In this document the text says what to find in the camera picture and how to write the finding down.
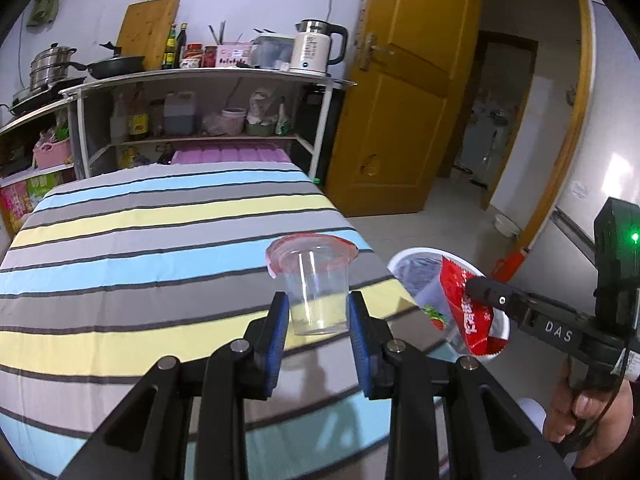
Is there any black induction cooker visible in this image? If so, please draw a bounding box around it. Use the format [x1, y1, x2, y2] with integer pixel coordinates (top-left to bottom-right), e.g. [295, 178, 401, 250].
[7, 77, 88, 113]

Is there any white side shelf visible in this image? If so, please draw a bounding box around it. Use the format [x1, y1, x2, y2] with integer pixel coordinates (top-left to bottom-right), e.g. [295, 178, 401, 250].
[0, 97, 83, 238]

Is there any white electric kettle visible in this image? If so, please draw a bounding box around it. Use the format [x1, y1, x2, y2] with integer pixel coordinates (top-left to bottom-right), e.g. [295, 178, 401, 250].
[290, 19, 349, 77]

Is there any red snack packet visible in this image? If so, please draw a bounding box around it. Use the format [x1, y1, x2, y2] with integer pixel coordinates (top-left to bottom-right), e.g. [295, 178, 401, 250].
[440, 255, 496, 356]

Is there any pink white tub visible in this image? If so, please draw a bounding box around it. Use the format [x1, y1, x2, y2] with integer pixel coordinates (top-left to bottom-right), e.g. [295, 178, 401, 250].
[220, 107, 247, 136]

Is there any striped tablecloth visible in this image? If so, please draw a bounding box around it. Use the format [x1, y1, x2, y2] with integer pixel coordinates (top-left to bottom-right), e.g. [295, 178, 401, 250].
[0, 160, 426, 478]

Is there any brass door handle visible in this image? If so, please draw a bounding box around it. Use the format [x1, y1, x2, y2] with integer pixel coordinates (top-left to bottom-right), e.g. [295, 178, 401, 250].
[357, 32, 393, 72]

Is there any dark sauce bottle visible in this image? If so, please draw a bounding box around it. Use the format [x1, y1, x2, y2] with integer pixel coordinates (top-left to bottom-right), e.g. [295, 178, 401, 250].
[176, 22, 190, 68]

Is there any clear lidded container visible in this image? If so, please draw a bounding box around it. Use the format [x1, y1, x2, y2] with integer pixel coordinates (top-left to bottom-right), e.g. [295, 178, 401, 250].
[250, 34, 296, 70]

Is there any translucent plastic jug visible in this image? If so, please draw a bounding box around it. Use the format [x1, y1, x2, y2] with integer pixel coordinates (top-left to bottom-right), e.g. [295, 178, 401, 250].
[162, 91, 197, 136]

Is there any clear strawberry print wrapper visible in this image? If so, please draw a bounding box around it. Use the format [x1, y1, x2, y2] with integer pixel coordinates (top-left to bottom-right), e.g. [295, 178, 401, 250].
[417, 280, 473, 358]

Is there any pink snack package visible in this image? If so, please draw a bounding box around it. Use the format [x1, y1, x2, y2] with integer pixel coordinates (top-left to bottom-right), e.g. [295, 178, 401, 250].
[0, 180, 28, 223]

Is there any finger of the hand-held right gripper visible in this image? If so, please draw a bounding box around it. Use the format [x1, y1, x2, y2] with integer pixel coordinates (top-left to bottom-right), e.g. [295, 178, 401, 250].
[464, 276, 536, 331]

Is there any pink plastic basket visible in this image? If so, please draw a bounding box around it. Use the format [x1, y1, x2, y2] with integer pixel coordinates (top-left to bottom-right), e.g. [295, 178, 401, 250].
[32, 139, 72, 170]

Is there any white refrigerator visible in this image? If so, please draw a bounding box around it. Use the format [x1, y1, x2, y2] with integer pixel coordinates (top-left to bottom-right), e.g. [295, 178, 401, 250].
[525, 0, 640, 321]

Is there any orange plastic object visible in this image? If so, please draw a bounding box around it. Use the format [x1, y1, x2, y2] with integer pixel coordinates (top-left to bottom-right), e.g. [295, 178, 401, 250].
[492, 250, 528, 286]

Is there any crumpled plastic bag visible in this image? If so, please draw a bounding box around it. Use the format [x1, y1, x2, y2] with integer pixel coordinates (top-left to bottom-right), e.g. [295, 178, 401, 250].
[247, 89, 281, 126]

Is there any yellow label drink bottle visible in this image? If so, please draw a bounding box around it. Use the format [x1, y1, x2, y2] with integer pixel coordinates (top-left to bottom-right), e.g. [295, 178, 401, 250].
[127, 100, 150, 142]

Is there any white round bin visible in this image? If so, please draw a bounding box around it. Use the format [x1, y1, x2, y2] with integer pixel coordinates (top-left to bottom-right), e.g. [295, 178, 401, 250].
[387, 246, 511, 358]

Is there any yellow label oil bottle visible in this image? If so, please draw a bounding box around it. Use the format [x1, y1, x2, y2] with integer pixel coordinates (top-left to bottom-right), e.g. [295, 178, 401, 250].
[163, 24, 179, 70]

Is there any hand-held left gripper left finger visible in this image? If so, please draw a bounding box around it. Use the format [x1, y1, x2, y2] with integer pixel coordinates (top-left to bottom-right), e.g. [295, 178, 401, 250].
[60, 290, 291, 480]

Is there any white basin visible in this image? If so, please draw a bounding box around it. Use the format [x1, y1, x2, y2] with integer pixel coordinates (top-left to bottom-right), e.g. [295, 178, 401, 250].
[495, 214, 521, 238]

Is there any white plastic bottle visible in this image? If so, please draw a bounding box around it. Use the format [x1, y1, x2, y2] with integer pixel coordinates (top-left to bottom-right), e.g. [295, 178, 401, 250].
[109, 95, 128, 143]

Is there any pink utensil box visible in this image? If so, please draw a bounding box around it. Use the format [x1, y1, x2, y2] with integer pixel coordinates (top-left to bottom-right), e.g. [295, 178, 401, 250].
[215, 42, 253, 68]

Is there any green snack package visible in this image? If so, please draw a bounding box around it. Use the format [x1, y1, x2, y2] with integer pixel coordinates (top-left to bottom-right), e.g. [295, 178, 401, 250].
[25, 172, 66, 211]

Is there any clear plastic cup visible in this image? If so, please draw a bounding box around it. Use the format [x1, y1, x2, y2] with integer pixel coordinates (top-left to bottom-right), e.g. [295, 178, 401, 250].
[266, 233, 359, 337]

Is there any black frying pan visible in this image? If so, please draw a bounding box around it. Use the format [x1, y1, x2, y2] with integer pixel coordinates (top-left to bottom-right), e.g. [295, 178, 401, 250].
[70, 47, 147, 80]

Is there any pink lid storage box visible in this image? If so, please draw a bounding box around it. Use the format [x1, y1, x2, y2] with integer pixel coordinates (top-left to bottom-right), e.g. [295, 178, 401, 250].
[170, 141, 293, 166]

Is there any white shelf unit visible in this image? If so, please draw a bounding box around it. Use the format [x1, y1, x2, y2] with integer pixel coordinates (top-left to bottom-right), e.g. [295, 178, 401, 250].
[59, 67, 358, 186]

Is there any person's right hand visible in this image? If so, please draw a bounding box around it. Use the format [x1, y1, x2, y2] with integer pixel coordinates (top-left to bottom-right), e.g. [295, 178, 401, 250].
[542, 359, 636, 468]

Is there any wooden door frame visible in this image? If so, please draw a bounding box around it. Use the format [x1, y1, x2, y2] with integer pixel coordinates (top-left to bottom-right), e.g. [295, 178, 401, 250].
[470, 0, 597, 261]

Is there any wooden door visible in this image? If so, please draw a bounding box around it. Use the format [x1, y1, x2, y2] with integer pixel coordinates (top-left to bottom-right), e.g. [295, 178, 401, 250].
[325, 0, 483, 218]

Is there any steel steamer pot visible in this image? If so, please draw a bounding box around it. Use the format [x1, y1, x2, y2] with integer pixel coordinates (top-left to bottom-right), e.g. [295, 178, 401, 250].
[29, 45, 78, 92]

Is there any wooden cutting board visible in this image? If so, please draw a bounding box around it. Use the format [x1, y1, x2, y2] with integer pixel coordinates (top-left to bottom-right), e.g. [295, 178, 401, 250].
[116, 0, 182, 71]

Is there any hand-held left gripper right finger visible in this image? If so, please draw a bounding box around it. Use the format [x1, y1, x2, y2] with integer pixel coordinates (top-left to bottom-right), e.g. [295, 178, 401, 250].
[347, 290, 576, 480]

